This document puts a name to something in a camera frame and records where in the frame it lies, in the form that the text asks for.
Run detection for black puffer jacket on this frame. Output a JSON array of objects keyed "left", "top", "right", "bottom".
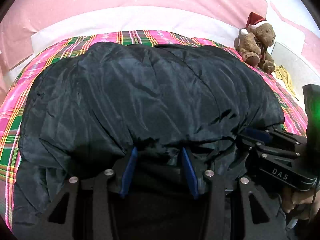
[{"left": 12, "top": 42, "right": 285, "bottom": 239}]

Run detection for person right hand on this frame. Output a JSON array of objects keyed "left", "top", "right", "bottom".
[{"left": 282, "top": 188, "right": 319, "bottom": 220}]

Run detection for yellow cloth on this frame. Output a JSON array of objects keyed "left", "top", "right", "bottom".
[{"left": 273, "top": 66, "right": 299, "bottom": 101}]

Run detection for brown teddy bear santa hat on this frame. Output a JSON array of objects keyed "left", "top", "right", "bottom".
[{"left": 234, "top": 12, "right": 276, "bottom": 74}]

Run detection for pink plaid bed sheet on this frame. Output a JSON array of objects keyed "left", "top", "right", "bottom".
[{"left": 0, "top": 29, "right": 308, "bottom": 230}]

